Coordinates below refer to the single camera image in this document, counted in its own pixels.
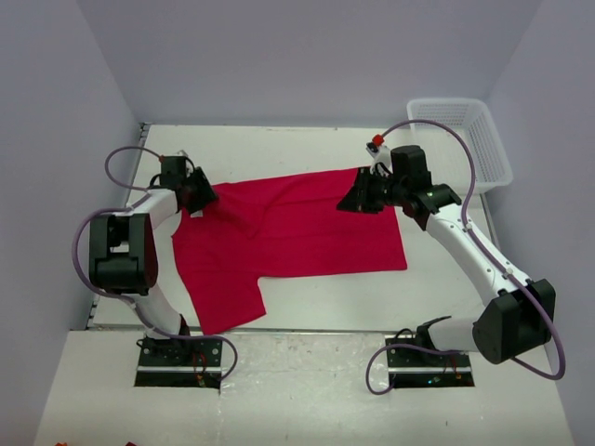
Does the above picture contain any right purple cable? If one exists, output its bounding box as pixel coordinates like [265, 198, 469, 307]
[365, 119, 567, 395]

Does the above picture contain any red t shirt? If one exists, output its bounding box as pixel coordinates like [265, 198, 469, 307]
[172, 168, 407, 335]

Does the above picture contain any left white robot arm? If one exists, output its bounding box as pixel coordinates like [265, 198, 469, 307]
[87, 155, 218, 341]

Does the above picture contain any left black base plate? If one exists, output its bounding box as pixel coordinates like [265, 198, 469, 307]
[134, 337, 223, 390]

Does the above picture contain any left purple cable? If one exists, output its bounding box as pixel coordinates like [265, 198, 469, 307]
[76, 146, 238, 385]

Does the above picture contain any purple cable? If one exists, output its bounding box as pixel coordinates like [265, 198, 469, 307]
[365, 119, 567, 395]
[76, 146, 238, 385]

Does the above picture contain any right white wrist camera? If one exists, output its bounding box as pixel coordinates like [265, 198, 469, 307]
[366, 135, 391, 177]

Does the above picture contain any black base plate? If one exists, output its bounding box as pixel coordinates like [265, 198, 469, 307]
[134, 337, 223, 390]
[386, 348, 475, 389]

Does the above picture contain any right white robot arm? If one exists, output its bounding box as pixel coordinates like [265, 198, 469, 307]
[337, 145, 556, 364]

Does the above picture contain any white plastic basket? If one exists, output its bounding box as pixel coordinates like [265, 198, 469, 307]
[406, 98, 513, 194]

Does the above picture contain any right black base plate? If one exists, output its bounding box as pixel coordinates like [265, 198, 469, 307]
[386, 348, 475, 389]

